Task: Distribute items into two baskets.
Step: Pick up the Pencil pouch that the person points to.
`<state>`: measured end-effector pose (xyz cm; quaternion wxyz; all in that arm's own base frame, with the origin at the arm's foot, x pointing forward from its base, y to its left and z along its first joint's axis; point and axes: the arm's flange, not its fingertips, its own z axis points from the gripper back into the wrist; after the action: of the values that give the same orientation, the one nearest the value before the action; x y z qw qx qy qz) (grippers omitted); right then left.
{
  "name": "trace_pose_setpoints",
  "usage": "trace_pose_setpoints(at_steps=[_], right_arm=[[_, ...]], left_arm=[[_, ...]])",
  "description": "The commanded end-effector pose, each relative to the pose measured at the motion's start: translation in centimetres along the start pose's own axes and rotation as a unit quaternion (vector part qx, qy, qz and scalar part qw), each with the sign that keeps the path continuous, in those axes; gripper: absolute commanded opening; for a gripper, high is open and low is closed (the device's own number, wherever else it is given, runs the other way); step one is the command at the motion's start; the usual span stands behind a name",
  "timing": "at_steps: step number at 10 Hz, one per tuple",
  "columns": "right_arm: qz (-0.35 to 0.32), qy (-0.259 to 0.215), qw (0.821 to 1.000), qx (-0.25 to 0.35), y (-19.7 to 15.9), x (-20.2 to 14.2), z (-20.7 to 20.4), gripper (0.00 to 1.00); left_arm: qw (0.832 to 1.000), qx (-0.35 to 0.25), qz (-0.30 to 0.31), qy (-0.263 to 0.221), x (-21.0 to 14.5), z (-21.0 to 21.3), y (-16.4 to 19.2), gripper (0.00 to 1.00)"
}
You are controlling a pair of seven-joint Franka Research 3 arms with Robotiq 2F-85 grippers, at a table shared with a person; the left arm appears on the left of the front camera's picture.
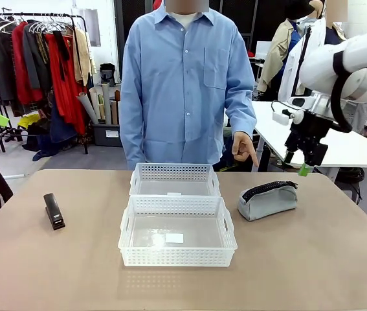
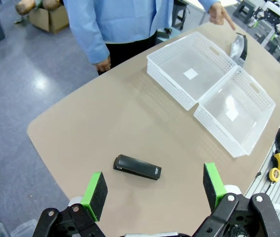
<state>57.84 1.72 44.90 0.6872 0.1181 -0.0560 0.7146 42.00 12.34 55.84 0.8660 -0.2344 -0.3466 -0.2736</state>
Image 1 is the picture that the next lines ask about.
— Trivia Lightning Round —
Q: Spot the black metal clothes rack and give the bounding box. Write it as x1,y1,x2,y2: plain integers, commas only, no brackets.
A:
0,12,89,155

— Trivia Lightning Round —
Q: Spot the black hat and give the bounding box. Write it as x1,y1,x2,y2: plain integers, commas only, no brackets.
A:
284,0,316,17

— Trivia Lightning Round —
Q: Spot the black stapler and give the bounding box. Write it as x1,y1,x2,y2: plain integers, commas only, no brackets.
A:
43,192,67,231

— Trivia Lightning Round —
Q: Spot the white perforated plastic basket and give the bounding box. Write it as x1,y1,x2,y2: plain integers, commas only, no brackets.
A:
117,195,238,268
128,162,222,198

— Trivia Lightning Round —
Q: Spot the long red dress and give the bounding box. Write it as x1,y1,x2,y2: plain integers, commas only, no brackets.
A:
45,31,89,136

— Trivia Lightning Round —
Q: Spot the black cable bundle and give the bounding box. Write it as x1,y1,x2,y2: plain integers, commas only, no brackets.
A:
334,167,366,205

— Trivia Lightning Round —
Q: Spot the white silver wrist camera mount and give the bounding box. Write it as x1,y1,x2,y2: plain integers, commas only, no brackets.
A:
288,91,337,123

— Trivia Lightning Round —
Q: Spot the grey hanging jacket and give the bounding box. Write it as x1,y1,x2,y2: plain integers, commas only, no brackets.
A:
22,21,52,92

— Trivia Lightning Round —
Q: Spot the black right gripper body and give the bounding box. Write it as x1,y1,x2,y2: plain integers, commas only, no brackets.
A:
285,113,333,154

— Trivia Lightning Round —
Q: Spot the black bag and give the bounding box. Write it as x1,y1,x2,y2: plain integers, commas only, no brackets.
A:
99,62,117,87

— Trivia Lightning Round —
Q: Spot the cream paper roll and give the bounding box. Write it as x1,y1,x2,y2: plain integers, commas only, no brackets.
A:
89,87,102,121

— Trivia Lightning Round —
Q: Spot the brown paper roll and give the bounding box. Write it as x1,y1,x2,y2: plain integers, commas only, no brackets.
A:
110,89,122,126

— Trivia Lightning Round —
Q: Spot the dark grey hanging coat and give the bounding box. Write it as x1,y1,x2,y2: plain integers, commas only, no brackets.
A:
0,21,18,102

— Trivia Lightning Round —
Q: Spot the black hanging scarf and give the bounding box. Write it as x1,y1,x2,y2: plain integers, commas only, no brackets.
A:
52,30,71,82

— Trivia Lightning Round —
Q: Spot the person in blue shirt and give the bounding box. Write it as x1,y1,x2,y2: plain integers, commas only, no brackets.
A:
119,0,258,170

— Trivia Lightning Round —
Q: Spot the grey pencil case black zipper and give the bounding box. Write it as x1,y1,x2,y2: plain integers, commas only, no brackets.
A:
237,180,299,222

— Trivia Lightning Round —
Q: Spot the beige hanging garment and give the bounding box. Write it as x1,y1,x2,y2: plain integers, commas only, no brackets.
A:
72,27,92,87

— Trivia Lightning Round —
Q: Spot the mannequin in beige coat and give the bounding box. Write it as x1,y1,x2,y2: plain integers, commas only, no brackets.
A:
256,17,302,102

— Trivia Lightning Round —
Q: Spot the small white connector box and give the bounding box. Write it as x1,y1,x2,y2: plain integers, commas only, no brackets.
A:
271,111,290,125

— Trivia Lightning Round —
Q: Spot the person's left forearm blue sleeve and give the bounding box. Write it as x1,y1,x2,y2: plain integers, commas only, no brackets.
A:
224,93,258,141

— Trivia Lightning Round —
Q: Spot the yellow cloth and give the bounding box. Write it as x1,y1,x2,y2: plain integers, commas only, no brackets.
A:
17,113,41,130

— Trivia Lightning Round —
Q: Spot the tall grey paper roll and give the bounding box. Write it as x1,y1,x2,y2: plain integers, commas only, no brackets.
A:
101,82,113,126

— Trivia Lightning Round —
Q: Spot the white chair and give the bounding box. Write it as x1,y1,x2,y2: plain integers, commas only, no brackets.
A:
253,40,273,62

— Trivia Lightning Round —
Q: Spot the black tripod stand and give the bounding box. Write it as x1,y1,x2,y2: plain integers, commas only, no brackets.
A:
290,25,313,97

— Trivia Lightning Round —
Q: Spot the grey wall panel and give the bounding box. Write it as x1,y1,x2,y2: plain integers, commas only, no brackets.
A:
78,8,102,47

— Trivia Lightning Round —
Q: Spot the grey storage bin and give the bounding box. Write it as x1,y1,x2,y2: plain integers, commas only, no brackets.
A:
91,124,123,148

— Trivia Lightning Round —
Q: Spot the person's right forearm blue sleeve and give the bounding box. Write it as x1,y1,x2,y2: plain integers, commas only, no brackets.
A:
119,103,147,170

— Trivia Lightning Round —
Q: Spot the white work table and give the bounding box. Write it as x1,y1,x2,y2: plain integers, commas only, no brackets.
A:
253,101,367,182

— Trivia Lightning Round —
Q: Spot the person's left hand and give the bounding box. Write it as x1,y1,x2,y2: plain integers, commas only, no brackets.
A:
231,131,260,174

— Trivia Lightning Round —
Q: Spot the white coat on mannequin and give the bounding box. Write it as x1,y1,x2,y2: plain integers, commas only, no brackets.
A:
278,16,327,105

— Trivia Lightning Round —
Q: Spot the red hanging jacket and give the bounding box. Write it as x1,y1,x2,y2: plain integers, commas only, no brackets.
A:
10,21,43,105

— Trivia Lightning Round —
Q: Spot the person in dark blue top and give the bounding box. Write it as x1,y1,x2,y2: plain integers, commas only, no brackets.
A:
324,0,348,46

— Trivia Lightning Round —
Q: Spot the dark blue denim cloth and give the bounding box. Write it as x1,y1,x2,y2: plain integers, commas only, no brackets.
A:
31,105,78,162

